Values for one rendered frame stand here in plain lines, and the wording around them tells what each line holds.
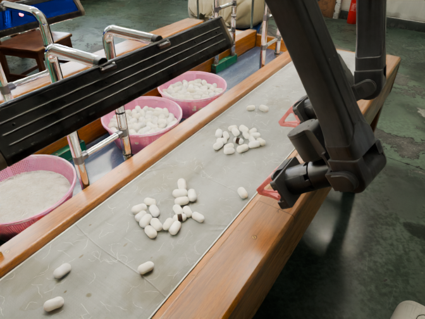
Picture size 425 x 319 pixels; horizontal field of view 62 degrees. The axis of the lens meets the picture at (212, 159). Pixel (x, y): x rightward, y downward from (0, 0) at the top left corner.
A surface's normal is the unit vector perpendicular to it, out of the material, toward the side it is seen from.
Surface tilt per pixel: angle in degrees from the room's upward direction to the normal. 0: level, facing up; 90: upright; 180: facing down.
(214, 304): 0
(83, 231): 0
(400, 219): 0
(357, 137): 61
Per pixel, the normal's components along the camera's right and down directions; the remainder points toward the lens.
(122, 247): 0.00, -0.81
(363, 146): 0.53, 0.03
